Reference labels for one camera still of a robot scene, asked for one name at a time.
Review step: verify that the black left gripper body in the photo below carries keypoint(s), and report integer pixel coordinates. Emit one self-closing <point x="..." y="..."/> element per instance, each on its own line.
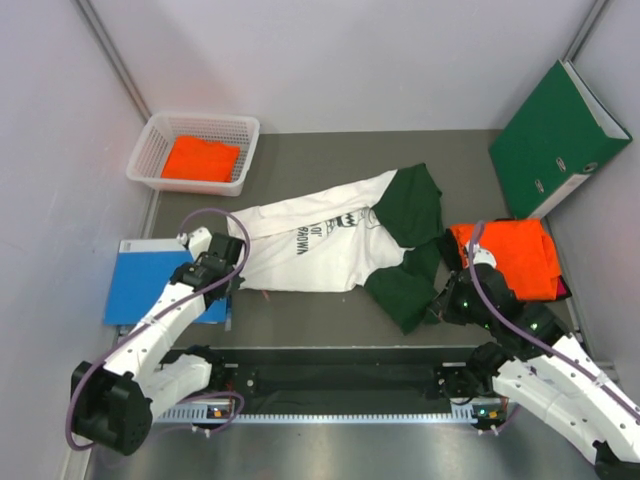
<point x="232" y="287"/>

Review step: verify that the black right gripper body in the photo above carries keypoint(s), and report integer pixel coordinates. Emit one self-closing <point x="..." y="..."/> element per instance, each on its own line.
<point x="455" y="307"/>

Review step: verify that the black t shirt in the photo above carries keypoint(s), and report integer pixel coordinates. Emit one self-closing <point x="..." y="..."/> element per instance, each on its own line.
<point x="447" y="255"/>

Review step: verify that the orange t shirt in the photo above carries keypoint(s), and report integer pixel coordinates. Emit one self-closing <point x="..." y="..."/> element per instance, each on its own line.
<point x="502" y="228"/>

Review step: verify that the magenta t shirt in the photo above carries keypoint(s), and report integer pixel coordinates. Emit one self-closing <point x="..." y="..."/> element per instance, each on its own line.
<point x="563" y="291"/>

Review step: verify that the white and green t shirt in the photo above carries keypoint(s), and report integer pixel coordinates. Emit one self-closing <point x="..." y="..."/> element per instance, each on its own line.
<point x="379" y="234"/>

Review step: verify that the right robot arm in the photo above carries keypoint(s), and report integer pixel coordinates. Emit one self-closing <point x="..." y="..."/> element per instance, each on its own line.
<point x="534" y="362"/>

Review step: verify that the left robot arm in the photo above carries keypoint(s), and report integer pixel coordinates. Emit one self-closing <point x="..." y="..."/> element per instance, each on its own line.
<point x="115" y="399"/>

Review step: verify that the orange cloth in basket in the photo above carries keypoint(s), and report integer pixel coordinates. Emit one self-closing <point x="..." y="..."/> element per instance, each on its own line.
<point x="195" y="159"/>

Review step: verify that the white plastic basket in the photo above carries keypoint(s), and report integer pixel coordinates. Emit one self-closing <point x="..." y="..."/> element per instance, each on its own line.
<point x="157" y="139"/>

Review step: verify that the green lever arch binder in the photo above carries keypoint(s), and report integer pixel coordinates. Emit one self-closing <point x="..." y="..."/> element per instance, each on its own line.
<point x="559" y="137"/>

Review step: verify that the aluminium mounting rail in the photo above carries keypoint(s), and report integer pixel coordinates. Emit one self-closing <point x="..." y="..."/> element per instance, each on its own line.
<point x="210" y="408"/>

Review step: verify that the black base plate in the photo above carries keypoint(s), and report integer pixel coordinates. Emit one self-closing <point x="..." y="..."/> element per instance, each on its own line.
<point x="349" y="380"/>

